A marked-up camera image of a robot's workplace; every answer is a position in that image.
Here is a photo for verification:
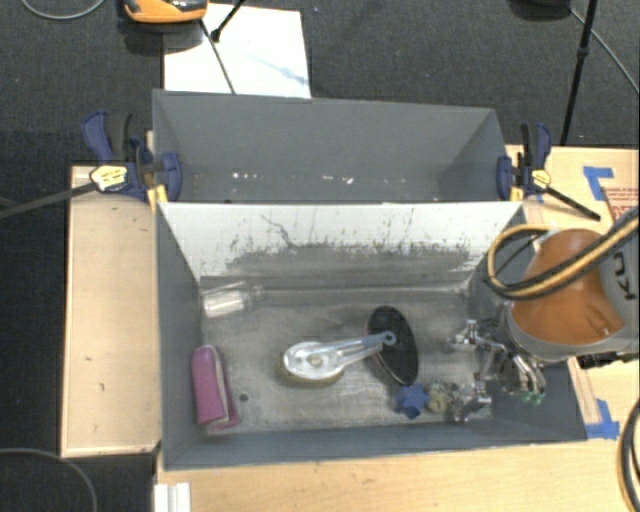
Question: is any brown cardboard board red print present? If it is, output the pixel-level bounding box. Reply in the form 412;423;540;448
503;144;640;442

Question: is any black oval disc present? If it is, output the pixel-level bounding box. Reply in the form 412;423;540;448
366;305;421;387

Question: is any pale wood board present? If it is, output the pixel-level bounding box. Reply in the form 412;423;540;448
59;164;162;459

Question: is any white scoop with grey handle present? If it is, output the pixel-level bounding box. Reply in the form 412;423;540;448
282;330;399;383

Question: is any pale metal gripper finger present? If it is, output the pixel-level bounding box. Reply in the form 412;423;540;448
451;383;495;425
448;320;484;352

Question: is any blue star-shaped toy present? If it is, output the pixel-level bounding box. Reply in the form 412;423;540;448
393;383;431;421

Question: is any beige lumpy toy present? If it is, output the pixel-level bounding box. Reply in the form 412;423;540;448
427;381;460;414

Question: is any pink flat book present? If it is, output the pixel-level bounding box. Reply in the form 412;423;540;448
190;344;242;432

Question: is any grey metal bin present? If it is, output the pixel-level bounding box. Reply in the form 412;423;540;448
150;88;589;472

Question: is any black cylinder on white bracket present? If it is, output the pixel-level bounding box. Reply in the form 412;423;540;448
574;351;633;372

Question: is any yellow round disc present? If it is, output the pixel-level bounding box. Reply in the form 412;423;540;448
278;360;347;389

